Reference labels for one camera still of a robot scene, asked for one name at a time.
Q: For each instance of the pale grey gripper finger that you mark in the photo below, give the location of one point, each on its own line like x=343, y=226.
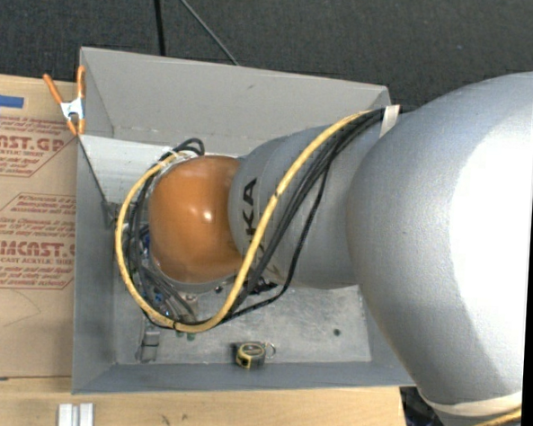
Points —
x=151, y=339

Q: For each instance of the black and yellow tape measure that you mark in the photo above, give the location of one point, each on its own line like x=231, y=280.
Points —
x=249, y=355

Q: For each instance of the brown cardboard board, red print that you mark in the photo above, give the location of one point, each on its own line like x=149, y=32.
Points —
x=27, y=220

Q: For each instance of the grey metal bin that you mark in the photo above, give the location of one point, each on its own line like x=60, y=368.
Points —
x=237, y=102

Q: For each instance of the black cylinder on white bracket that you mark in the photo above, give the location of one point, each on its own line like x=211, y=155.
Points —
x=262, y=287

